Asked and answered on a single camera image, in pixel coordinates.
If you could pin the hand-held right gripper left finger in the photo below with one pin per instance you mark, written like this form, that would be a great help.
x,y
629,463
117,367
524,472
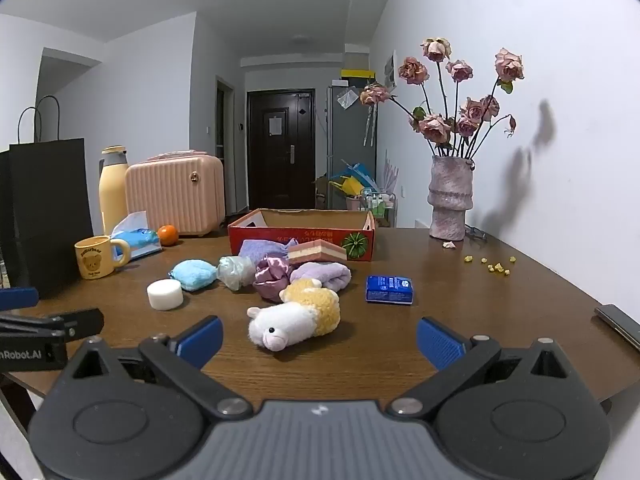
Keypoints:
x,y
202,341

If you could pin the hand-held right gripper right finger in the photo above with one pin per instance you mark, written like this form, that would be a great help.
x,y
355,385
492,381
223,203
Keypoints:
x,y
437,342

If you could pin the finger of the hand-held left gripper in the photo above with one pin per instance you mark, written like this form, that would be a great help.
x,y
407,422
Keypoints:
x,y
17,299
75,324

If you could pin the light blue plush toy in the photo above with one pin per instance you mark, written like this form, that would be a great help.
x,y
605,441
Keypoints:
x,y
192,275

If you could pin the pale green scrunchie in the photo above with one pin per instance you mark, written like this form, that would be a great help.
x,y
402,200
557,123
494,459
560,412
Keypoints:
x,y
235,272

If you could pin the purple satin scrunchie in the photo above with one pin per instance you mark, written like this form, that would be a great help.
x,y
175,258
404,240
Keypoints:
x,y
270,277

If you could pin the white and yellow sheep plush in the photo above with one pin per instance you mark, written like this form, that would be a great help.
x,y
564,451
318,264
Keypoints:
x,y
295,317

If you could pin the lavender fluffy towel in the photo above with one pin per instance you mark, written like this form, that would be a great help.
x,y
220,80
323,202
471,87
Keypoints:
x,y
257,250
325,275

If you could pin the red cardboard box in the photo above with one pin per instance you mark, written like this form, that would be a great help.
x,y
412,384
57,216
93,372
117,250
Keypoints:
x,y
360,247

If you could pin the pink layered cake sponge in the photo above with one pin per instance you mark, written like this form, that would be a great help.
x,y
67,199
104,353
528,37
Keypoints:
x,y
315,252

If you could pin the blue soft tissue pack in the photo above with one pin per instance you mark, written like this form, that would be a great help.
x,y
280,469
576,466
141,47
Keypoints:
x,y
140,241

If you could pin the white round sponge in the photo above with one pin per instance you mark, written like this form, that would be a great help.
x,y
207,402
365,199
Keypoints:
x,y
165,295

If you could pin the yellow bear mug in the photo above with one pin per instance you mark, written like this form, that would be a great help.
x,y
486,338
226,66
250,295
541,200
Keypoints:
x,y
95,260

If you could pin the black paper bag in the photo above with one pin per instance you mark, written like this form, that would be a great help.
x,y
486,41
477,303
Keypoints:
x,y
45,210

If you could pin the scattered yellow crumbs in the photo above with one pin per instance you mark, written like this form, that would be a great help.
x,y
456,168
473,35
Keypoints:
x,y
497,267

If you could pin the orange fruit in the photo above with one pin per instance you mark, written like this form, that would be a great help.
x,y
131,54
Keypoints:
x,y
168,235

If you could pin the black eyeglasses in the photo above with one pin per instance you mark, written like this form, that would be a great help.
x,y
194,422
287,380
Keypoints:
x,y
476,234

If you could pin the yellow water bottle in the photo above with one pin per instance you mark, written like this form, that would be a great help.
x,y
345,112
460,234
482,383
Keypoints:
x,y
112,195

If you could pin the pink textured vase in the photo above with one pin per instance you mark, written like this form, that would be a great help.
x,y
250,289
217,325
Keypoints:
x,y
450,200

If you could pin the pink ribbed suitcase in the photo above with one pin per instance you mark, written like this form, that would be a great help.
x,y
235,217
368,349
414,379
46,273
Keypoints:
x,y
175,195

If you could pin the dark smartphone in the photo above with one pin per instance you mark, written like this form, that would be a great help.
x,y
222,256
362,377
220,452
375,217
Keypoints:
x,y
620,322

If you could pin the dark brown entrance door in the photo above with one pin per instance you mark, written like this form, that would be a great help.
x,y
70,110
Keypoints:
x,y
280,170

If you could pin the grey side door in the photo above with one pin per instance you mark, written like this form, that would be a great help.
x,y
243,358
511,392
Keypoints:
x,y
224,150

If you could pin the bunch of dried pink roses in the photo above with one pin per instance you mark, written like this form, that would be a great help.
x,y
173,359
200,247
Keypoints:
x,y
435,127

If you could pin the grey refrigerator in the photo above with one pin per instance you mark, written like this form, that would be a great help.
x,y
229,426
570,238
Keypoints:
x,y
345,145

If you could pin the white folded umbrella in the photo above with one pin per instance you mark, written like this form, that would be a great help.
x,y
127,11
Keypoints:
x,y
369,127

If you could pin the white paper on door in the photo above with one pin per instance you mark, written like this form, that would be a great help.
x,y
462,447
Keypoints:
x,y
275,126

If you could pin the paper sheet on refrigerator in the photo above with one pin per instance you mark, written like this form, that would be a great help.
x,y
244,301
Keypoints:
x,y
346,99

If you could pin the yellow and black box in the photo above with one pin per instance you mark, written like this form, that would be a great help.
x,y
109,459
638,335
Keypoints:
x,y
357,74

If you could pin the white wall electrical panel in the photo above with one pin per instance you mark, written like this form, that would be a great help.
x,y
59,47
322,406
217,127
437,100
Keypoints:
x,y
390,67

